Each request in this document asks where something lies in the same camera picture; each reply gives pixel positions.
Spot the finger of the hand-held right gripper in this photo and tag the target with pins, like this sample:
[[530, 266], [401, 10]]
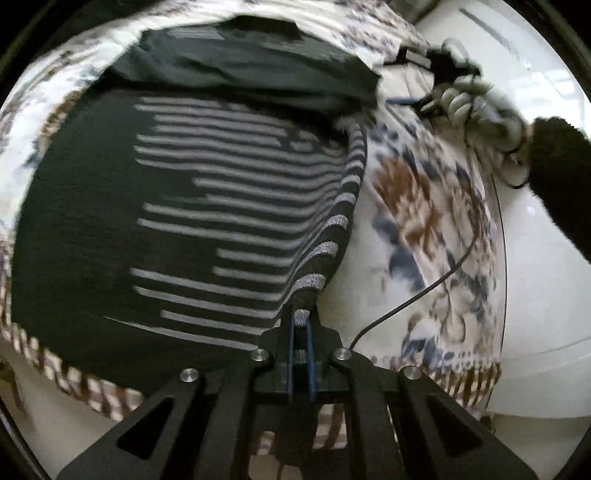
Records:
[[408, 101], [410, 57]]

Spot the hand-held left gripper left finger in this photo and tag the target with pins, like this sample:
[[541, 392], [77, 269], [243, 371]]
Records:
[[290, 355]]

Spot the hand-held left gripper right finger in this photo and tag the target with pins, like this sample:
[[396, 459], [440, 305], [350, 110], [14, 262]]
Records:
[[312, 360]]

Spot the black grey-striped sweater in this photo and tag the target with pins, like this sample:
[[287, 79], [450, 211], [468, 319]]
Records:
[[92, 230]]

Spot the person's right hand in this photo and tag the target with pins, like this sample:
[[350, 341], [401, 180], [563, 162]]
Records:
[[480, 120]]

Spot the floral printed blanket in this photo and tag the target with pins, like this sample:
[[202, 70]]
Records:
[[415, 240]]

